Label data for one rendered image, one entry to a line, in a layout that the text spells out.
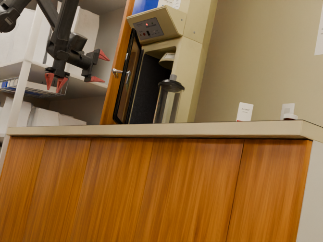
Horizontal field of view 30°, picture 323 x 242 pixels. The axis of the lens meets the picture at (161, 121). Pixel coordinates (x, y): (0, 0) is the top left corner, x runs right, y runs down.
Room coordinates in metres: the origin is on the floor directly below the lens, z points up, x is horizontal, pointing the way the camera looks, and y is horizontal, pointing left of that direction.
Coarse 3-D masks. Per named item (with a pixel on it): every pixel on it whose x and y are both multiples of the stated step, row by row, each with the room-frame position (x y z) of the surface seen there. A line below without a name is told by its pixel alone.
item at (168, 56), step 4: (168, 52) 2.61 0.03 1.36; (172, 52) 2.60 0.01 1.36; (164, 56) 2.61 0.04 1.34; (168, 56) 2.59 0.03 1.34; (172, 56) 2.58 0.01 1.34; (160, 60) 2.63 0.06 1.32; (164, 60) 2.60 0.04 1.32; (168, 60) 2.58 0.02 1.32; (172, 60) 2.57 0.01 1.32; (160, 64) 2.68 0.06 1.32; (164, 64) 2.71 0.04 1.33; (168, 64) 2.72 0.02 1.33; (172, 64) 2.72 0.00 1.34; (168, 68) 2.73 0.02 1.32; (172, 68) 2.73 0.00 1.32
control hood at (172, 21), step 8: (160, 8) 2.46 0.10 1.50; (168, 8) 2.43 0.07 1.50; (128, 16) 2.67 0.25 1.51; (136, 16) 2.62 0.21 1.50; (144, 16) 2.57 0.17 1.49; (152, 16) 2.53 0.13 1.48; (160, 16) 2.49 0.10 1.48; (168, 16) 2.45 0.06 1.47; (176, 16) 2.46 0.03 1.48; (184, 16) 2.48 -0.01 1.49; (160, 24) 2.52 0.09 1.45; (168, 24) 2.48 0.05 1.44; (176, 24) 2.46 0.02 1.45; (184, 24) 2.48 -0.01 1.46; (168, 32) 2.51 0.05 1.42; (176, 32) 2.47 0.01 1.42; (144, 40) 2.69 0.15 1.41; (152, 40) 2.65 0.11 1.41; (160, 40) 2.62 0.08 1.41
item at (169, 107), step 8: (160, 88) 2.37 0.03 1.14; (168, 88) 2.34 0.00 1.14; (176, 88) 2.35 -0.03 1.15; (160, 96) 2.36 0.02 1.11; (168, 96) 2.34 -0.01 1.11; (176, 96) 2.35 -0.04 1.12; (160, 104) 2.35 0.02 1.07; (168, 104) 2.34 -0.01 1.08; (176, 104) 2.36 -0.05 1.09; (160, 112) 2.35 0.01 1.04; (168, 112) 2.34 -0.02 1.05; (176, 112) 2.37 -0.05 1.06; (160, 120) 2.34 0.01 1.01; (168, 120) 2.34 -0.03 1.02
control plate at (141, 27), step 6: (150, 18) 2.55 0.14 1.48; (156, 18) 2.52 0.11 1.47; (138, 24) 2.64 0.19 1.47; (144, 24) 2.61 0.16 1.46; (150, 24) 2.57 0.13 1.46; (156, 24) 2.54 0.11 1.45; (138, 30) 2.67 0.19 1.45; (144, 30) 2.64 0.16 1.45; (150, 30) 2.60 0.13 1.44; (156, 30) 2.57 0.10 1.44; (144, 36) 2.67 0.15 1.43; (150, 36) 2.63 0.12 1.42; (156, 36) 2.60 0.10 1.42
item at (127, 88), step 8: (128, 48) 2.43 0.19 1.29; (136, 48) 2.60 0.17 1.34; (136, 56) 2.64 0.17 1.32; (128, 64) 2.50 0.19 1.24; (136, 64) 2.69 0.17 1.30; (120, 80) 2.44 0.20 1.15; (128, 80) 2.58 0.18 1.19; (120, 88) 2.43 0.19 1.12; (128, 88) 2.62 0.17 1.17; (128, 96) 2.67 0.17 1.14; (120, 104) 2.51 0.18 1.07; (128, 104) 2.71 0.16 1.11; (120, 112) 2.55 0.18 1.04
